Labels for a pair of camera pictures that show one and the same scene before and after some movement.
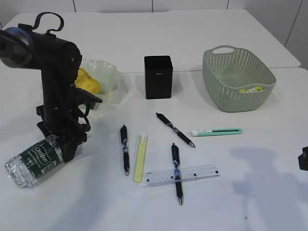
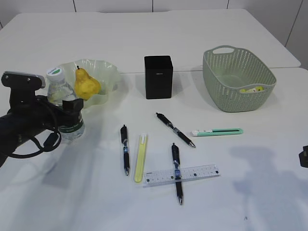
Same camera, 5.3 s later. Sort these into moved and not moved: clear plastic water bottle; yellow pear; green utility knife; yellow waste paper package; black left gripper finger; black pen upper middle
Moved: clear plastic water bottle; black left gripper finger
Not moved: yellow waste paper package; green utility knife; black pen upper middle; yellow pear
